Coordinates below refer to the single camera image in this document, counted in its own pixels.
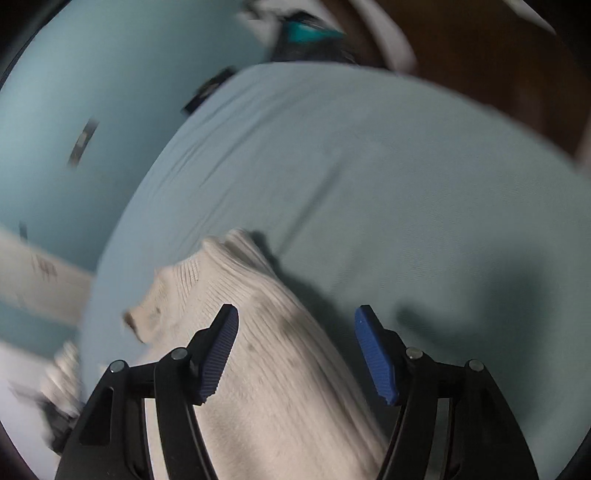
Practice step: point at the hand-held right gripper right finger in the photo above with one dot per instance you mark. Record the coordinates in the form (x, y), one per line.
(376, 355)

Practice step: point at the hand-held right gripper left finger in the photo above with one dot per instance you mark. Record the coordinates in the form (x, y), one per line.
(221, 355)

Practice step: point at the blue and white knit sweater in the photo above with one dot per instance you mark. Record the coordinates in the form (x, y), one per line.
(277, 392)

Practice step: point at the bed with blue sheet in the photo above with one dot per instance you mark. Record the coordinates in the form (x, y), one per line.
(369, 207)

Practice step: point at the grey and black box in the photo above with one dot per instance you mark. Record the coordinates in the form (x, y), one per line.
(207, 90)

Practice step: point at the black bag with teal cloth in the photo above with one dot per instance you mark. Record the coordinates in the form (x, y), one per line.
(309, 32)

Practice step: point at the dark wall switch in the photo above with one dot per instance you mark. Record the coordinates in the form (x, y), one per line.
(23, 230)

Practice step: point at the grey wall socket strip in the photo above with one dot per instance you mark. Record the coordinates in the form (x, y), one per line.
(83, 143)

